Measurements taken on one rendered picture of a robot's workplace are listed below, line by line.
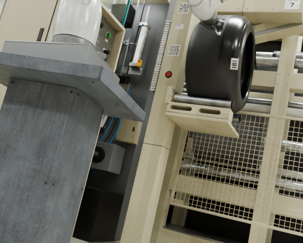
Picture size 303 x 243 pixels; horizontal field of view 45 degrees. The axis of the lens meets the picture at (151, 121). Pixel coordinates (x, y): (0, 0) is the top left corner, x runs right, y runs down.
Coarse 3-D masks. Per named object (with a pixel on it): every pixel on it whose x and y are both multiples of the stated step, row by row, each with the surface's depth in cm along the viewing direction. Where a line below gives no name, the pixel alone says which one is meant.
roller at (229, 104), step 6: (174, 96) 209; (180, 96) 208; (186, 96) 207; (192, 96) 206; (180, 102) 209; (186, 102) 207; (192, 102) 205; (198, 102) 203; (204, 102) 202; (210, 102) 200; (216, 102) 199; (222, 102) 198; (228, 102) 196
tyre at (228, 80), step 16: (224, 16) 206; (240, 16) 205; (192, 32) 207; (208, 32) 198; (224, 32) 195; (240, 32) 195; (192, 48) 199; (208, 48) 195; (224, 48) 192; (240, 48) 193; (192, 64) 199; (208, 64) 195; (224, 64) 191; (240, 64) 195; (192, 80) 202; (208, 80) 197; (224, 80) 194; (240, 80) 242; (208, 96) 203; (224, 96) 199; (240, 96) 206
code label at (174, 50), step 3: (171, 45) 227; (174, 45) 227; (177, 45) 226; (180, 45) 225; (171, 48) 227; (174, 48) 226; (177, 48) 225; (168, 51) 227; (171, 51) 226; (174, 51) 226; (177, 51) 225; (168, 54) 227; (171, 54) 226; (174, 54) 225; (177, 54) 224
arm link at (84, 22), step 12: (72, 0) 129; (84, 0) 130; (96, 0) 134; (60, 12) 130; (72, 12) 128; (84, 12) 129; (96, 12) 133; (60, 24) 128; (72, 24) 127; (84, 24) 128; (96, 24) 133; (84, 36) 128; (96, 36) 134
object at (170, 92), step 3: (168, 87) 208; (171, 87) 207; (168, 90) 207; (171, 90) 207; (174, 90) 211; (168, 93) 207; (171, 93) 208; (174, 93) 211; (177, 93) 216; (168, 96) 206; (171, 96) 208; (165, 99) 207; (168, 99) 206; (171, 99) 209; (165, 102) 206; (168, 102) 206; (177, 102) 218
